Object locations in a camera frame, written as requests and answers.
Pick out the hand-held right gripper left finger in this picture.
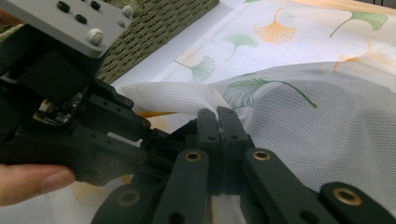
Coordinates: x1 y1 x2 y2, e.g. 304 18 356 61
185 107 225 196

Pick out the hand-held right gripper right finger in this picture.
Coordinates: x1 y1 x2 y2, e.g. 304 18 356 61
217 105 256 195

